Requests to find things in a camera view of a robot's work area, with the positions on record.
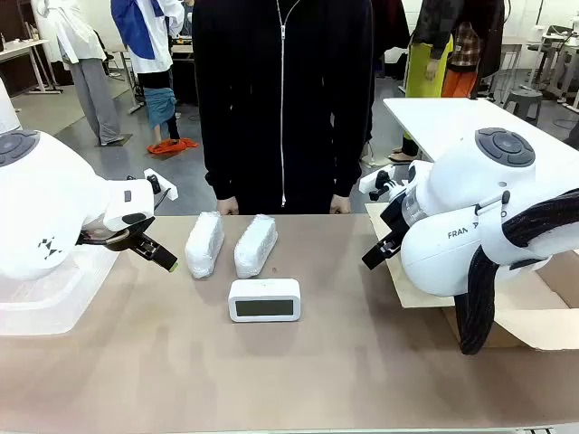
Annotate person's black zip jacket torso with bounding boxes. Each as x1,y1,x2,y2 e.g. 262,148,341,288
192,0,376,216

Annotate background workbench with machines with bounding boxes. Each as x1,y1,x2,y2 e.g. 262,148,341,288
527,24,579,103

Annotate bubble clock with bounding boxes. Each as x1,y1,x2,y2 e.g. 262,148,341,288
184,211,226,279
233,213,279,279

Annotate person's left forearm black sleeve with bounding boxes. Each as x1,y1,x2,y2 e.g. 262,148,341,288
332,135,364,200

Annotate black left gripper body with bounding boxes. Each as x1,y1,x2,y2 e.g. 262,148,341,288
76,216,159,258

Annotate figure with orange trousers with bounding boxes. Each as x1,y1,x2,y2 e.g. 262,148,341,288
441,20,483,99

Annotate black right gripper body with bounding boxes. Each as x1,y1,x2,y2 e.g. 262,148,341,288
379,192,409,249

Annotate orange cloth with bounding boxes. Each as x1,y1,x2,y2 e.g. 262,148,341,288
147,137,201,157

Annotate mannequin blue and white coat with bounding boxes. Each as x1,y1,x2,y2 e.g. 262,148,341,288
110,0,200,142

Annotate white background table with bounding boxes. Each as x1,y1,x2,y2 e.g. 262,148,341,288
383,97,579,165

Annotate figure with yellow apron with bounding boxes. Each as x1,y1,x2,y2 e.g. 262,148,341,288
388,0,456,164

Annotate white background desk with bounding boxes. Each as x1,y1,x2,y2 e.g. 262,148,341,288
0,38,64,96

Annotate white digital alarm clock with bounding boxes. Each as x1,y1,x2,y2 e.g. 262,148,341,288
227,278,302,324

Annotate dark clothed mannequin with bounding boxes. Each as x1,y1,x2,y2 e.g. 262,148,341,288
361,0,411,168

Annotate figure white shirt grey trousers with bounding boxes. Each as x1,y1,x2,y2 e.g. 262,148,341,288
31,0,124,146

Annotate black braided cable bundle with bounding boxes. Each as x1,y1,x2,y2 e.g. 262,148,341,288
454,188,579,356

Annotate open cardboard box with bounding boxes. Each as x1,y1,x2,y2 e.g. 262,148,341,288
365,202,579,352

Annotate person's right forearm black sleeve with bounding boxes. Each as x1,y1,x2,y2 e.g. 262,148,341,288
203,135,239,203

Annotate clear plastic container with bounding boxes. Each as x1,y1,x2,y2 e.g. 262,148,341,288
0,243,121,336

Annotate grey plastic stool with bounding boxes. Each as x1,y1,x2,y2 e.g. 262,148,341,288
503,89,544,126

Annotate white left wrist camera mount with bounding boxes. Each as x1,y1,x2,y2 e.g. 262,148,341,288
143,167,178,203

